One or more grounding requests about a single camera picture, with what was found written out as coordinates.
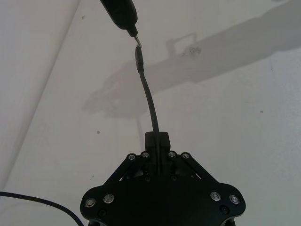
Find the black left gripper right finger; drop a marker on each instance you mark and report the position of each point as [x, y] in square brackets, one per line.
[164, 143]

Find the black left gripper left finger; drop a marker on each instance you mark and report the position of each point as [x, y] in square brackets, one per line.
[150, 143]

